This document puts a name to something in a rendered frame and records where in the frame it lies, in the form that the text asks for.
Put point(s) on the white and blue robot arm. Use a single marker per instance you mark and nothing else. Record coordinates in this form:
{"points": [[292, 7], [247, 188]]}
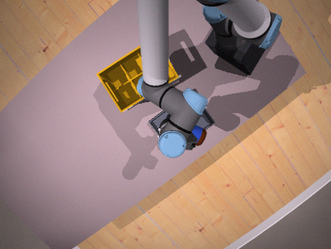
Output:
{"points": [[258, 26]]}

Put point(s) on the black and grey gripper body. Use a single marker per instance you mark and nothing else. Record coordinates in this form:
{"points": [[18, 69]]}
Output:
{"points": [[190, 143]]}

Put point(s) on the brown bottle with blue label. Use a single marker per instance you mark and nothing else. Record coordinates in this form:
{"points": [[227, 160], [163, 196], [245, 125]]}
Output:
{"points": [[200, 134]]}

